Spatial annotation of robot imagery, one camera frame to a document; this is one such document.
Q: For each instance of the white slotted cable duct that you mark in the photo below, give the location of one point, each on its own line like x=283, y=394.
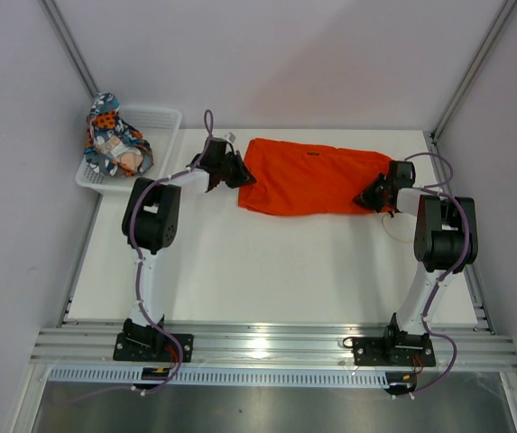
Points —
x=219, y=376

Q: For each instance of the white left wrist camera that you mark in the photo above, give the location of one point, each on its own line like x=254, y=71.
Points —
x=229, y=137

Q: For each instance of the patterned multicolour shorts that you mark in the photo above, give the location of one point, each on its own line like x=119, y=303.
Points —
x=114, y=148

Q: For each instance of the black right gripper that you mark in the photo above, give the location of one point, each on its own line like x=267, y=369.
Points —
x=364, y=198

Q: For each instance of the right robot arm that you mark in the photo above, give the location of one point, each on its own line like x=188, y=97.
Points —
x=445, y=240

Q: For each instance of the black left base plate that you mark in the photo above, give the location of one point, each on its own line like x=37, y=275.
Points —
x=136, y=343

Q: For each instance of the orange shorts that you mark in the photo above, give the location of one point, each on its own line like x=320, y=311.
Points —
x=298, y=179

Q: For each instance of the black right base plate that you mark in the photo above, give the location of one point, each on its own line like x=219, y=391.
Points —
x=393, y=348

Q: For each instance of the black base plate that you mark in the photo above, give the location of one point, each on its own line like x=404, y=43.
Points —
x=136, y=343
x=393, y=348

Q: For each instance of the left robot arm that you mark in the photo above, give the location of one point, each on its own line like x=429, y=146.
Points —
x=151, y=218

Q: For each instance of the white plastic basket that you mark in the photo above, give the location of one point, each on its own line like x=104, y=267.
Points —
x=159, y=126

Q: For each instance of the aluminium mounting rail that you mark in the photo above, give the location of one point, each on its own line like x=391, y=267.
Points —
x=272, y=346

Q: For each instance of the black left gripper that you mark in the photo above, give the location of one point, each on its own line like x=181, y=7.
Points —
x=243, y=178

